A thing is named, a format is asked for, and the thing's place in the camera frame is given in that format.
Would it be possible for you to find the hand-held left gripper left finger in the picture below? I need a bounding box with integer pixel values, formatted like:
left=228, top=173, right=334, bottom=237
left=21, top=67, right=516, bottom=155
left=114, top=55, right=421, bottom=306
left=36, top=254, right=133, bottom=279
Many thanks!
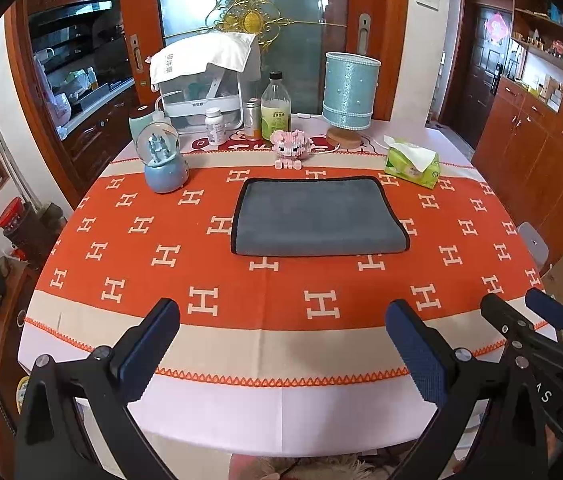
left=14, top=298, right=181, bottom=480

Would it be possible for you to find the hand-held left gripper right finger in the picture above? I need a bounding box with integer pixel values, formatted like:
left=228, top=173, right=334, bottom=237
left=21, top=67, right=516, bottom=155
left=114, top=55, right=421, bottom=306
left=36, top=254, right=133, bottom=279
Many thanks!
left=384, top=299, right=558, bottom=480

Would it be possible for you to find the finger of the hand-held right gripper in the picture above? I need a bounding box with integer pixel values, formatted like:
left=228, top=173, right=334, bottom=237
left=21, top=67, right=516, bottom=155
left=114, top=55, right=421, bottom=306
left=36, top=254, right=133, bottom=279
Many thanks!
left=524, top=288, right=563, bottom=357
left=480, top=292, right=563, bottom=377

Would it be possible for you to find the grey towel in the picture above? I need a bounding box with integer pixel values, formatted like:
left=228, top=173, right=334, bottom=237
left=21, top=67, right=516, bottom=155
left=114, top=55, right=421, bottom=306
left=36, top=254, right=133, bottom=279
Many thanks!
left=230, top=175, right=411, bottom=257

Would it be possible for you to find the wooden side cabinet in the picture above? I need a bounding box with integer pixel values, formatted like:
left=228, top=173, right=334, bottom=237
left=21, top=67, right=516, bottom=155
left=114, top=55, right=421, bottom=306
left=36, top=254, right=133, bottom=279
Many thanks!
left=0, top=260, right=40, bottom=466

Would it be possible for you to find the orange patterned table blanket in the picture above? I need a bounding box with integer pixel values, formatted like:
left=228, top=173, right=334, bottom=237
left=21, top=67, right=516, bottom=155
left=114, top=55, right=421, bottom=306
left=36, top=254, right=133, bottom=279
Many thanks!
left=20, top=149, right=558, bottom=390

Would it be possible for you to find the orange patterned tablecloth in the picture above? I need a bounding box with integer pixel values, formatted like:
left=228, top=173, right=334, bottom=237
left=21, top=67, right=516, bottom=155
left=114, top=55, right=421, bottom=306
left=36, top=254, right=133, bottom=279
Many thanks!
left=16, top=112, right=559, bottom=461

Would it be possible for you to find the wooden shelf cabinet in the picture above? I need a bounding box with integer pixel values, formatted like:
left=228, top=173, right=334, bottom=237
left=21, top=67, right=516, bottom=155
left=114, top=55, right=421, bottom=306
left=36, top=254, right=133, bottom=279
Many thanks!
left=471, top=0, right=563, bottom=267

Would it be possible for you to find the green tissue pack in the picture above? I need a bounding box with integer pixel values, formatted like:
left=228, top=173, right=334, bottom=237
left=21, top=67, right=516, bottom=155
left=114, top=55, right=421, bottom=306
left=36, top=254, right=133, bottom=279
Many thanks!
left=384, top=136, right=441, bottom=190

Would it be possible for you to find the red lid jar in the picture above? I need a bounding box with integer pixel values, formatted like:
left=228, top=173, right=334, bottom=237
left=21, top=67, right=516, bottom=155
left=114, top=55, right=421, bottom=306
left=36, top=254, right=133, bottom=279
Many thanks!
left=0, top=197, right=38, bottom=257

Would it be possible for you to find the blue snow globe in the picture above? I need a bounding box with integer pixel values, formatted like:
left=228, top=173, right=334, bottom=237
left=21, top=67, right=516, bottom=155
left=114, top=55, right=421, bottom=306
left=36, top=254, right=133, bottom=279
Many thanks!
left=133, top=124, right=190, bottom=194

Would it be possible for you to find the dark wooden door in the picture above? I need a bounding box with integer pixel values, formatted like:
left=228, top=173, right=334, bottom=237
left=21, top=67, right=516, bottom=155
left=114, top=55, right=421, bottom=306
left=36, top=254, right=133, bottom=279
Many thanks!
left=463, top=2, right=513, bottom=149

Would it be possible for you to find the teal cup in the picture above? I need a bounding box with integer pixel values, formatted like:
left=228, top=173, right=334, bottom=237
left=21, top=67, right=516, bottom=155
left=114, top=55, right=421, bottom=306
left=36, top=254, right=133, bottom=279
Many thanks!
left=128, top=105, right=162, bottom=156

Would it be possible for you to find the white pill bottle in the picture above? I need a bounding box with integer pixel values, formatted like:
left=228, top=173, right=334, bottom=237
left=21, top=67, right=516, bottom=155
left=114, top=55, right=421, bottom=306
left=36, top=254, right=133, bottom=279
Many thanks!
left=205, top=107, right=228, bottom=146

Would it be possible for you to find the pink brick pig toy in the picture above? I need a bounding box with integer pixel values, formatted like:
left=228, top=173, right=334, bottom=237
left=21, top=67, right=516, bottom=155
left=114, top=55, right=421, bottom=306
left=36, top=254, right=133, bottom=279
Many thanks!
left=270, top=129, right=313, bottom=170

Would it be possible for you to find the white countertop appliance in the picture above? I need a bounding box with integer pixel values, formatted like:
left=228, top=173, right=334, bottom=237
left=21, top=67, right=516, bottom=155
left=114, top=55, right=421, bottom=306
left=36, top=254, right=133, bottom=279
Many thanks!
left=156, top=66, right=245, bottom=134

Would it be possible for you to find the light blue cylindrical lamp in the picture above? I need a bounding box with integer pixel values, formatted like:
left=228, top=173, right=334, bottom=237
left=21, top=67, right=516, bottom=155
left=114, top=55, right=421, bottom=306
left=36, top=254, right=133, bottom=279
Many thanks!
left=322, top=52, right=381, bottom=148

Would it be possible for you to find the white plastic bag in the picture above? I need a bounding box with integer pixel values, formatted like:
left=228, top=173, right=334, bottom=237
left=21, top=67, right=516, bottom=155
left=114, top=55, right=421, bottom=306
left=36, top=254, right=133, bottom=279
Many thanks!
left=33, top=54, right=73, bottom=132

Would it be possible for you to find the clear bottle green label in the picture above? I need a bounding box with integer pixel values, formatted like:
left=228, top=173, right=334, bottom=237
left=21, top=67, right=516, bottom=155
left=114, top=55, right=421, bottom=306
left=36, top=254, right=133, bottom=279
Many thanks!
left=260, top=71, right=292, bottom=143

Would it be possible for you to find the red door decoration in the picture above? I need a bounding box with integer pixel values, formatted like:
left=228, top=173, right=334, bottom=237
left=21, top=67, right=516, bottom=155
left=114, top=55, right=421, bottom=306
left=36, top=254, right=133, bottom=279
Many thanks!
left=484, top=14, right=509, bottom=42

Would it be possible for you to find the white cloth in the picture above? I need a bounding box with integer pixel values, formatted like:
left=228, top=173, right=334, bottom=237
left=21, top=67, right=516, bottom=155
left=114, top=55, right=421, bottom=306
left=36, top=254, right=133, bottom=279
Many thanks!
left=150, top=32, right=261, bottom=93

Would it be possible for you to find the gold door ornament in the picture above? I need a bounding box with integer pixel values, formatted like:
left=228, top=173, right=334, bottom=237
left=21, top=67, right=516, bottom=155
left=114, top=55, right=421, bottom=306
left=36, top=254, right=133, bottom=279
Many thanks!
left=204, top=0, right=296, bottom=52

